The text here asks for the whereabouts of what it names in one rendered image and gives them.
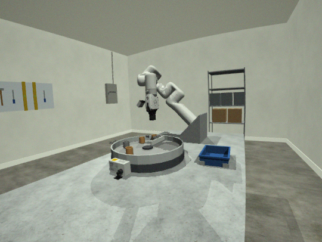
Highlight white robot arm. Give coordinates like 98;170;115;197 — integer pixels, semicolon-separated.
137;66;196;126

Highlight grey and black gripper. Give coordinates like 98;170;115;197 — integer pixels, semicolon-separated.
145;94;159;120

